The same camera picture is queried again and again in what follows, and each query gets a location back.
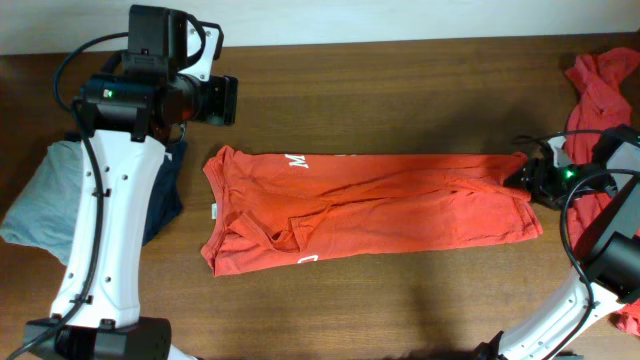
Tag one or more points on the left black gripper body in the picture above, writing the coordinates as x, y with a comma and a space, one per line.
211, 101

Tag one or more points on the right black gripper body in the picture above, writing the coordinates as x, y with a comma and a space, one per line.
553, 184

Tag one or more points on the orange FRAM t-shirt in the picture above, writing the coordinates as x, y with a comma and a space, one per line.
275, 210

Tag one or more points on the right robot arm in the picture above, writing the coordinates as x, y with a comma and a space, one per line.
605, 260

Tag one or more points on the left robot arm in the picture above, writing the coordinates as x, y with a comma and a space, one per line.
124, 125

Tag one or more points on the navy folded garment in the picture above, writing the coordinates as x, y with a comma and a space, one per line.
165, 203

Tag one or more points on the grey folded shirt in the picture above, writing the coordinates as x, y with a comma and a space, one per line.
45, 212

